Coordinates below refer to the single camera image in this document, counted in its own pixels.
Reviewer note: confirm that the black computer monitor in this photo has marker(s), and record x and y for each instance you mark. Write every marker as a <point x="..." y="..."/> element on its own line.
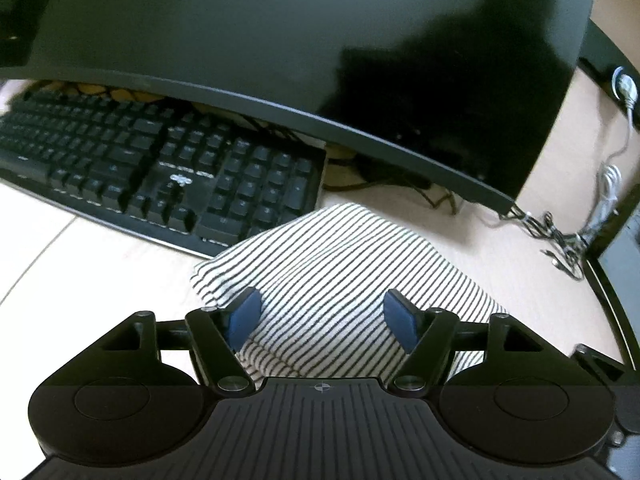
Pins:
<point x="250" y="35"/>

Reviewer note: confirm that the black socket rail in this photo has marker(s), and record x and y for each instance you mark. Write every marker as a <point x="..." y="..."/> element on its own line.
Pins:
<point x="600" y="45"/>

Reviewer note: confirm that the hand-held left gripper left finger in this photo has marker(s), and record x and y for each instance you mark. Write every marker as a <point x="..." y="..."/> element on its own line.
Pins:
<point x="245" y="312"/>

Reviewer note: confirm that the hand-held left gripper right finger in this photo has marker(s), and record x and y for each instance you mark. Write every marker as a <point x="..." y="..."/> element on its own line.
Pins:
<point x="400" y="317"/>

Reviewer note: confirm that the black tablet screen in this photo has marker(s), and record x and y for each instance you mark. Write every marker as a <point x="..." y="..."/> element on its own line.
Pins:
<point x="625" y="270"/>

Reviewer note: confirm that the striped long-sleeve shirt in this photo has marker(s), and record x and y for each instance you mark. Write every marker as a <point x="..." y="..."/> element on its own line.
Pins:
<point x="340" y="270"/>

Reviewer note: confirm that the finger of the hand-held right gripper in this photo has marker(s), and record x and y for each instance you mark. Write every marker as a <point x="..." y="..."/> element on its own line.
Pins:
<point x="595" y="360"/>

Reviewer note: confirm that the black keyboard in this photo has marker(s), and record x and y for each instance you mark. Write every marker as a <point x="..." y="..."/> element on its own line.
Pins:
<point x="150" y="170"/>

